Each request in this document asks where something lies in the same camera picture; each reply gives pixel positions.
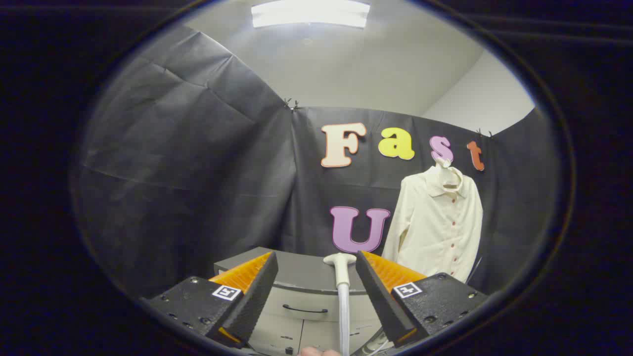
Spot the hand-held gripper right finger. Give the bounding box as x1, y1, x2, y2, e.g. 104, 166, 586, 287
355, 251, 488, 347

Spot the ceiling light panel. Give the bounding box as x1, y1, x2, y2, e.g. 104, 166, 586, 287
251, 0, 370, 29

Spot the white garment steamer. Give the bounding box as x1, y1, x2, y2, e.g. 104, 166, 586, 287
323, 253, 358, 356

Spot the grey cabinet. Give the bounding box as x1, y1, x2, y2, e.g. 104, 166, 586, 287
214, 246, 391, 356

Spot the cream button-up shirt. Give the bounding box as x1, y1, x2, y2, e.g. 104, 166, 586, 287
382, 165, 484, 283

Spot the black backdrop cloth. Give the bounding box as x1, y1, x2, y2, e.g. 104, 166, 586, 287
74, 25, 559, 297

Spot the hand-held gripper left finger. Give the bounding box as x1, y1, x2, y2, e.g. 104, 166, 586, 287
140, 251, 279, 349

